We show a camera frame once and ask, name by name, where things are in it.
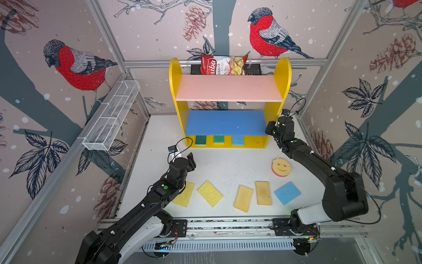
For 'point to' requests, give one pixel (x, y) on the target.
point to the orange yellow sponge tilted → (243, 198)
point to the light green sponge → (218, 139)
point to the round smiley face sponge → (281, 166)
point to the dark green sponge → (200, 140)
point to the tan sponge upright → (263, 193)
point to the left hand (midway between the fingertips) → (190, 152)
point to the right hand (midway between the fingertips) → (270, 120)
